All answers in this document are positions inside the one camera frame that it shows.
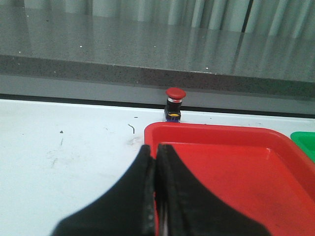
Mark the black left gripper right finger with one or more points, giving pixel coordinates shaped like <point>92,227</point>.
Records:
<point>186,207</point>

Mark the red mushroom push button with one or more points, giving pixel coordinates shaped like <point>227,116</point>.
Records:
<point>172,110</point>

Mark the green plastic tray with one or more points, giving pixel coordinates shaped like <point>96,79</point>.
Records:
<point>306,142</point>

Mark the red plastic tray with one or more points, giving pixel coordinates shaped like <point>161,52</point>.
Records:
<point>260,172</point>

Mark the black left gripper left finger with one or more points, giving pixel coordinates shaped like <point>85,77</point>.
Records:
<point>126,209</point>

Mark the grey stone counter ledge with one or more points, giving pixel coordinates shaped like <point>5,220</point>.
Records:
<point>105,50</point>

